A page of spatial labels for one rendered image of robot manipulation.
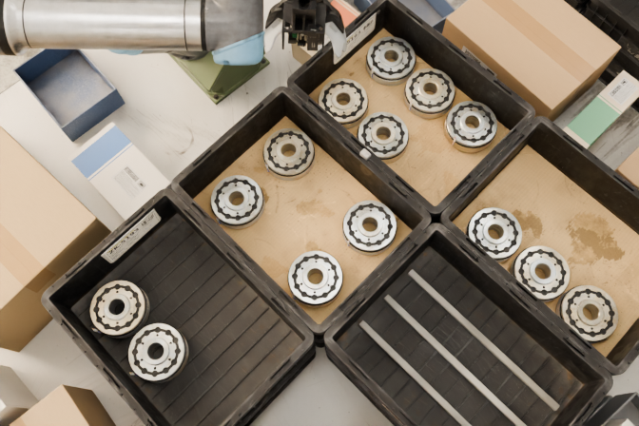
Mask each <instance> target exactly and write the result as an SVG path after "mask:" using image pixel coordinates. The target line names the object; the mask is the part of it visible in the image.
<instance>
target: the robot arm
mask: <svg viewBox="0 0 639 426"><path fill-rule="evenodd" d="M287 27H288V29H287ZM285 33H288V44H297V43H298V46H299V47H306V44H307V50H314V51H318V44H319V45H320V46H321V44H322V48H321V52H323V48H324V35H325V33H326V35H327V36H328V38H329V39H330V40H331V42H332V45H333V50H334V52H335V54H336V56H337V57H338V58H339V57H340V56H341V52H342V51H343V52H345V51H346V48H347V39H346V33H345V29H344V25H343V21H342V17H341V14H340V12H339V11H338V10H337V9H336V8H335V7H333V6H332V5H331V4H330V2H328V0H281V1H280V2H279V3H277V4H276V5H274V6H273V7H272V8H271V9H270V11H269V13H268V16H267V19H266V22H265V26H264V28H263V0H0V55H9V56H21V55H23V54H25V53H26V52H27V50H28V49H29V48H55V49H108V50H109V51H111V52H113V53H116V54H126V55H131V56H134V55H139V54H153V53H167V54H169V55H172V56H174V57H177V58H179V59H182V60H198V59H201V58H203V57H204V56H205V55H206V54H207V53H208V52H209V51H212V54H213V59H214V62H215V63H216V64H219V65H231V66H248V65H256V64H257V63H259V62H260V61H261V59H262V57H263V47H265V51H266V52H267V53H268V52H270V51H271V49H272V48H273V46H274V43H275V41H276V38H277V37H278V36H279V35H280V34H281V38H282V49H284V40H285Z"/></svg>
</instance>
